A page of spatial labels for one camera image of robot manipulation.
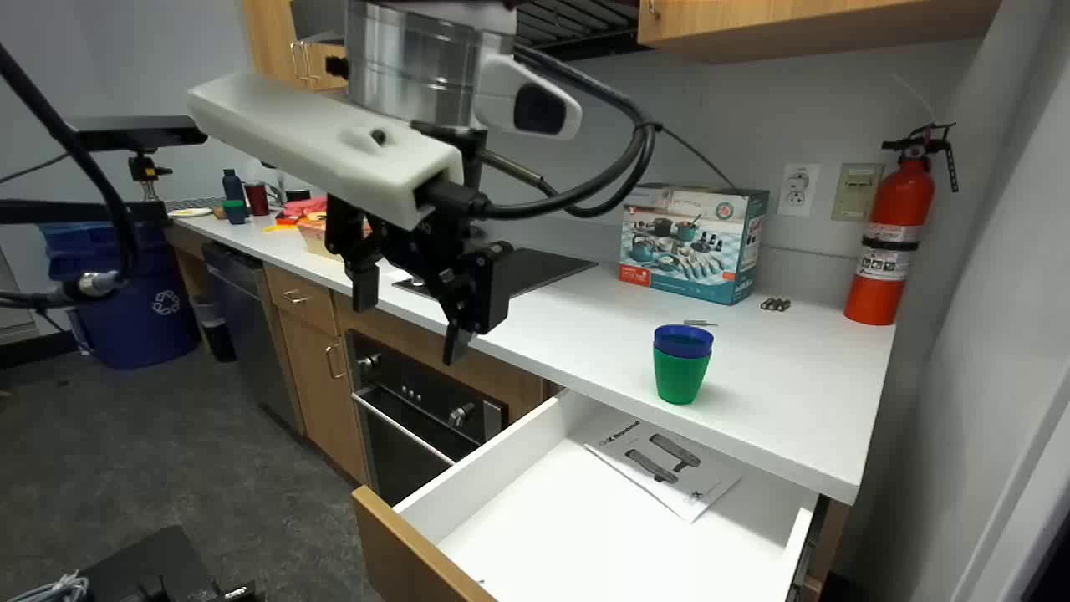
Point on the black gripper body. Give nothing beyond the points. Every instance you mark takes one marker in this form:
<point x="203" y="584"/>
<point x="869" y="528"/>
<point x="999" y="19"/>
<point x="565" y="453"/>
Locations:
<point x="431" y="238"/>

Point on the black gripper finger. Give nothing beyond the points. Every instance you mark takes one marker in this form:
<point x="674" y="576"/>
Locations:
<point x="358" y="251"/>
<point x="477" y="286"/>

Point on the blue plastic cup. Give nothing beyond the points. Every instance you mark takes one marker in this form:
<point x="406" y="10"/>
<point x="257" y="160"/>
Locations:
<point x="685" y="340"/>

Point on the green plastic cup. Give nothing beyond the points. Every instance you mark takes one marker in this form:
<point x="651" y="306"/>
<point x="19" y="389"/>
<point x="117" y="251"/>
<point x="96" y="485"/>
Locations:
<point x="679" y="384"/>

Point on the white drawer with wooden front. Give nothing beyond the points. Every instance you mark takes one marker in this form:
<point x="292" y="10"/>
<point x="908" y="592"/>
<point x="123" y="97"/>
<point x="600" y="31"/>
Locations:
<point x="555" y="538"/>

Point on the basket of toy food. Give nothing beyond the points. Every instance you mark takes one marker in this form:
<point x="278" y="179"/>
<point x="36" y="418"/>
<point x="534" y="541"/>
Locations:
<point x="316" y="221"/>

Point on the red can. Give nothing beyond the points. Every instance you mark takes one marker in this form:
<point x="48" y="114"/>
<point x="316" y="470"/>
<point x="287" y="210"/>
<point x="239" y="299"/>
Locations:
<point x="259" y="200"/>

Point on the wooden base cabinet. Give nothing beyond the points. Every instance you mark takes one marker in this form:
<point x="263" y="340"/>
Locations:
<point x="320" y="368"/>

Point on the stainless dishwasher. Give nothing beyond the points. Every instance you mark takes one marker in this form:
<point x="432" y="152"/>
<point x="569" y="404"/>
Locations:
<point x="253" y="337"/>

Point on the blue bottle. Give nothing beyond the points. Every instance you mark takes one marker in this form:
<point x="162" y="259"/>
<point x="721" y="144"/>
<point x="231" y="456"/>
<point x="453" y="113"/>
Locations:
<point x="231" y="192"/>

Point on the black built-in oven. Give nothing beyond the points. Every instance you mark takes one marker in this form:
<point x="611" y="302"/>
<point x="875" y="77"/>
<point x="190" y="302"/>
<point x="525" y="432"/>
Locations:
<point x="419" y="418"/>

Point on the toy cookware set box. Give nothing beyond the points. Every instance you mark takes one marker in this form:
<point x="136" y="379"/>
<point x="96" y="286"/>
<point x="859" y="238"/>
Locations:
<point x="689" y="247"/>

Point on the small dark stick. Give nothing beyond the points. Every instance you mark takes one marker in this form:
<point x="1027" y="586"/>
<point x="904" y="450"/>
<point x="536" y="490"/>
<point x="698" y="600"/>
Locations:
<point x="701" y="322"/>

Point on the blue recycling bin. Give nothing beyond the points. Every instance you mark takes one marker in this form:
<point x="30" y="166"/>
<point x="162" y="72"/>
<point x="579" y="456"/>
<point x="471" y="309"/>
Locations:
<point x="136" y="306"/>

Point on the printed paper sheet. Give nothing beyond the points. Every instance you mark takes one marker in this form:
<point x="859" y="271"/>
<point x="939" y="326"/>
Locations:
<point x="665" y="463"/>

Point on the black under-cabinet rack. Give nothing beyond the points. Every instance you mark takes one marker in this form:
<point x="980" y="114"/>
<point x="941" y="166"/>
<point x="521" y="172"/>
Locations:
<point x="579" y="21"/>

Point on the small dark flat object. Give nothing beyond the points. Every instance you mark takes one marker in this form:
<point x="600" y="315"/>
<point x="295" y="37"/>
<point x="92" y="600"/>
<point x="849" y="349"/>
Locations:
<point x="778" y="302"/>

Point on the black equipment cart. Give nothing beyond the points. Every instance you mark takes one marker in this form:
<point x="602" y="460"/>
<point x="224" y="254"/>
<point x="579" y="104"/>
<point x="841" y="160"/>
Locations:
<point x="145" y="570"/>

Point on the red fire extinguisher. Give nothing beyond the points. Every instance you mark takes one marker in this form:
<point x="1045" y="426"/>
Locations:
<point x="890" y="237"/>

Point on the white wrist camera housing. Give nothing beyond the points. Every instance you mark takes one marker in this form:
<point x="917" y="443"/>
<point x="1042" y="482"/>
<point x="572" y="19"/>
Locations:
<point x="304" y="136"/>

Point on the black stereo camera bar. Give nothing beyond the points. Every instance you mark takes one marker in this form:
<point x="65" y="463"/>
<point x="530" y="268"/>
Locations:
<point x="139" y="131"/>

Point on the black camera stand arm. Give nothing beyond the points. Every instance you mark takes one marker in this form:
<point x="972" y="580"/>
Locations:
<point x="69" y="212"/>

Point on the white wall outlet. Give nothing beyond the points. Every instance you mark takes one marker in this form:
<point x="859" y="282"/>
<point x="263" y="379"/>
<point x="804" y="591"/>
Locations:
<point x="796" y="190"/>

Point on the beige wall switch plate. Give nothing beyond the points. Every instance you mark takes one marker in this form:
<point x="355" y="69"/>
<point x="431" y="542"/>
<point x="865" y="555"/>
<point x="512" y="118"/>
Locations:
<point x="859" y="192"/>

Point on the wooden wall cabinet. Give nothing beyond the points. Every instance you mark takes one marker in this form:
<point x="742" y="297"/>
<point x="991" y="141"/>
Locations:
<point x="804" y="21"/>

